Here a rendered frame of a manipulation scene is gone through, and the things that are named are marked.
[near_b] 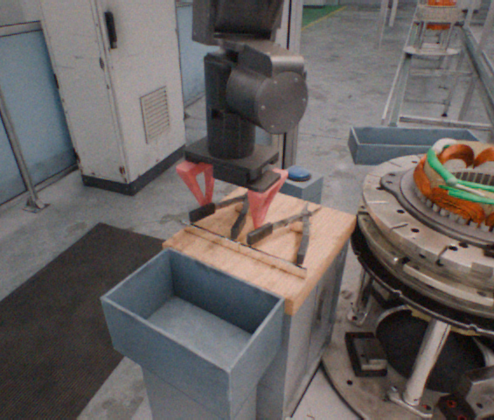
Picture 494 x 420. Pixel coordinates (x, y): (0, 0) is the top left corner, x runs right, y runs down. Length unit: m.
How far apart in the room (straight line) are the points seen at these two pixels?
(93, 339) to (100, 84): 1.49
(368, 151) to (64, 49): 2.18
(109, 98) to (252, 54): 2.24
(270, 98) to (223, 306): 0.26
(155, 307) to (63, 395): 1.23
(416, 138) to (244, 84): 0.64
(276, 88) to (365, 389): 0.50
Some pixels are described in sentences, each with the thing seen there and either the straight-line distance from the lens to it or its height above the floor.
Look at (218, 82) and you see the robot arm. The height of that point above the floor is 1.26.
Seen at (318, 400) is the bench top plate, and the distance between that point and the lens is 0.70.
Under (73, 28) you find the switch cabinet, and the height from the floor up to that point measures 1.06.
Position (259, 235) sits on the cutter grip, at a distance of 0.47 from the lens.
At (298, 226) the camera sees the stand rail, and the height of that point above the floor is 1.08.
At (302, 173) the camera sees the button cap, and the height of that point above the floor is 1.04.
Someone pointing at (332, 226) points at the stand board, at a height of 1.06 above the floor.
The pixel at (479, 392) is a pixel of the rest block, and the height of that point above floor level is 0.85.
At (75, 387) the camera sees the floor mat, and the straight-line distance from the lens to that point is 1.74.
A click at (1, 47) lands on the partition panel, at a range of 2.71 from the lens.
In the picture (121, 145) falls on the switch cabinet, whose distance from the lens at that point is 2.68.
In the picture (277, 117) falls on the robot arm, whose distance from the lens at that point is 0.37.
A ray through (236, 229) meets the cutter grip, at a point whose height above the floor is 1.09.
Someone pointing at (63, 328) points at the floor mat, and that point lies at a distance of 1.96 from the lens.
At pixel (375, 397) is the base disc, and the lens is 0.70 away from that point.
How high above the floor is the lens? 1.36
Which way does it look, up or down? 33 degrees down
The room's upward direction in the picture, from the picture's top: straight up
